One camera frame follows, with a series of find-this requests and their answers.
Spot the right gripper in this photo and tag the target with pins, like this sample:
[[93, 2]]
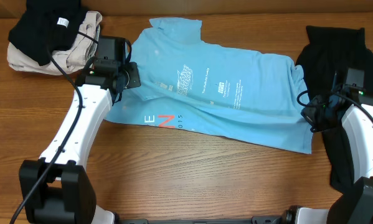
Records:
[[312, 115]]

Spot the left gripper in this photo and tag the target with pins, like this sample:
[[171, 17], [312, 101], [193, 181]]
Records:
[[133, 79]]

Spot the light blue t-shirt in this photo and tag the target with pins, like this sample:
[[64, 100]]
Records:
[[189, 84]]

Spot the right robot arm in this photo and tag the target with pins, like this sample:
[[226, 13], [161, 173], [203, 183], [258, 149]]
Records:
[[356, 203]]

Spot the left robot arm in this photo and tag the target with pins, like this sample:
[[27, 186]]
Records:
[[56, 187]]

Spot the folded beige garment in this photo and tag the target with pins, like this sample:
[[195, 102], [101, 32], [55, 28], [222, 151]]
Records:
[[71, 60]]

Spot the black garment on right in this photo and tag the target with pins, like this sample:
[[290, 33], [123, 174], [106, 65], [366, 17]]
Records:
[[332, 51]]

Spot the folded black garment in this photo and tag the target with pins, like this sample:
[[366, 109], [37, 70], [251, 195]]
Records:
[[47, 26]]

